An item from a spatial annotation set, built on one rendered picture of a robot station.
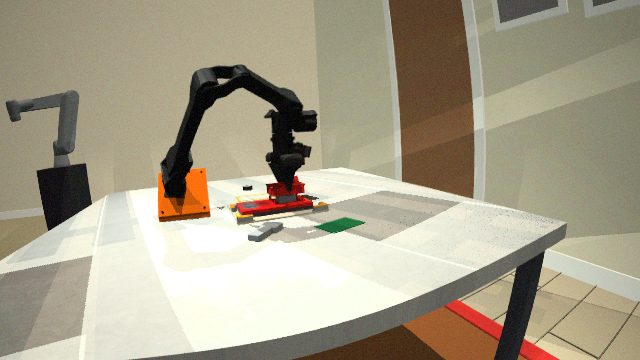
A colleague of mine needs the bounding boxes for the green flat rectangular mat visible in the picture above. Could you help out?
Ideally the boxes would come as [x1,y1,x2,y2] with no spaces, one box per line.
[314,217,366,234]

